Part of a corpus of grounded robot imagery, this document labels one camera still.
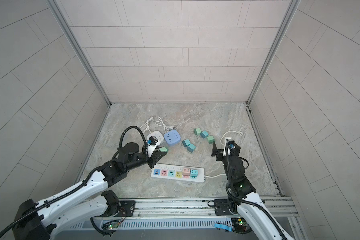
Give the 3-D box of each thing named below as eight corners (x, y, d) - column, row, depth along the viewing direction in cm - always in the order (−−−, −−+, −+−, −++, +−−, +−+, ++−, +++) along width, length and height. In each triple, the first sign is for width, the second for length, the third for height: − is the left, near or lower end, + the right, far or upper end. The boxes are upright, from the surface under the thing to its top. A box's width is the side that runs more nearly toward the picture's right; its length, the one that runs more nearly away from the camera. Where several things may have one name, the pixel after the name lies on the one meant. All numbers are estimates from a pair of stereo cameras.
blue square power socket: (168, 147, 94) (168, 145, 92) (163, 136, 100) (163, 133, 97) (182, 141, 97) (181, 139, 95) (176, 130, 102) (175, 128, 100)
